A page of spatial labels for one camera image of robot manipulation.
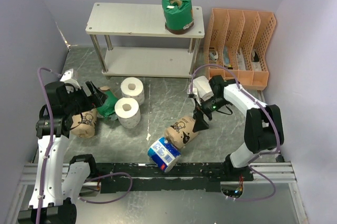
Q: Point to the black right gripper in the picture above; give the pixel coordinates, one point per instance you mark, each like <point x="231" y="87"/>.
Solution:
<point x="200" y="123"/>

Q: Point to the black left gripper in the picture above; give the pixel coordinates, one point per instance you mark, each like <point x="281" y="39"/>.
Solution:
<point x="90" y="101"/>

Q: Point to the brown cartoon paper roll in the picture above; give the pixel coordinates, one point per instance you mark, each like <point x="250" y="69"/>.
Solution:
<point x="180" y="133"/>

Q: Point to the white unwrapped loose-end roll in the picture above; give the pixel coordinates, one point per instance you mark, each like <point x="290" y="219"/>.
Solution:
<point x="204" y="89"/>

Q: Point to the green paper roll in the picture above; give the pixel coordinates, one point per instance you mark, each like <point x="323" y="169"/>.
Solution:
<point x="178" y="15"/>

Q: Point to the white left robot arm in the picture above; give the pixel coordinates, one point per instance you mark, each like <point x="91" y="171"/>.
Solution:
<point x="54" y="197"/>

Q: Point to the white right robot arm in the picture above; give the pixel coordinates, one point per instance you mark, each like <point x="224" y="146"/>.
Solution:
<point x="263" y="123"/>

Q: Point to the grey two-tier shelf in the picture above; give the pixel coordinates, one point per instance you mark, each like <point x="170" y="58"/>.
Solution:
<point x="141" y="20"/>

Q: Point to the green torn wrapped roll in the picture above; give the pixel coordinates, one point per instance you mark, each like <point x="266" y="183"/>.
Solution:
<point x="108" y="108"/>

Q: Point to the brown wrapped roll left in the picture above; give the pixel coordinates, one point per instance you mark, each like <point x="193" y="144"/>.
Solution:
<point x="84" y="124"/>

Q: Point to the white floral roll front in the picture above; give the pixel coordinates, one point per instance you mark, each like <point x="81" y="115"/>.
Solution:
<point x="128" y="112"/>

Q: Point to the blue wrapped paper roll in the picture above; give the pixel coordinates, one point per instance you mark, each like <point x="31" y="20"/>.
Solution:
<point x="164" y="154"/>

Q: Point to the orange plastic file organizer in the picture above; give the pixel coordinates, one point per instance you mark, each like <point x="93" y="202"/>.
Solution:
<point x="235" y="45"/>

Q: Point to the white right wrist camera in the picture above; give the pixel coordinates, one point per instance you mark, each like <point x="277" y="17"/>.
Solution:
<point x="192" y="92"/>

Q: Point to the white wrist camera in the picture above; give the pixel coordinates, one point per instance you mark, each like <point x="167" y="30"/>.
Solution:
<point x="192" y="92"/>
<point x="70" y="79"/>

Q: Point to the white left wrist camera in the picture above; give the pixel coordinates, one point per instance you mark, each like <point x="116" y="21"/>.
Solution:
<point x="70" y="79"/>

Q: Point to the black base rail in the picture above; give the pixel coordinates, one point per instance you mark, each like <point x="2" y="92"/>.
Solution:
<point x="121" y="183"/>

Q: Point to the aluminium frame rail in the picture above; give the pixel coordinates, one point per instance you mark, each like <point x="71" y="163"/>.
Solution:
<point x="277" y="172"/>

